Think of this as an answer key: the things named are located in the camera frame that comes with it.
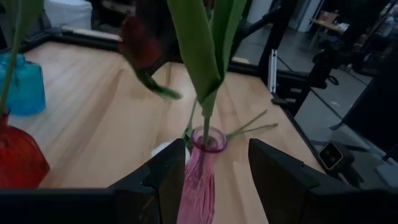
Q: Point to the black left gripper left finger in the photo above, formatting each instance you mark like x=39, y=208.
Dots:
x=149, y=193

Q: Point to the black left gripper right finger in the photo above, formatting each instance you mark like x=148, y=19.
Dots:
x=286, y=193

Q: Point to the pink glass vase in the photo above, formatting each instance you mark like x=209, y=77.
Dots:
x=199, y=193

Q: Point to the red glass vase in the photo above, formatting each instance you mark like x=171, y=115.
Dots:
x=18, y=155

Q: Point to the blue glass vase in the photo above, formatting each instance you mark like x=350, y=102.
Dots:
x=28, y=90

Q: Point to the white bin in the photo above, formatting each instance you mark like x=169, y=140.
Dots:
x=68, y=14

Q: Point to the large black case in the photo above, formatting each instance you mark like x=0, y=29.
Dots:
x=373, y=109

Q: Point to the wooden side table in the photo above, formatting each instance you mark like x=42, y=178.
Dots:
x=326, y=26

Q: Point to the small black mounted camera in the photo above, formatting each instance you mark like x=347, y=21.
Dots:
x=330, y=155

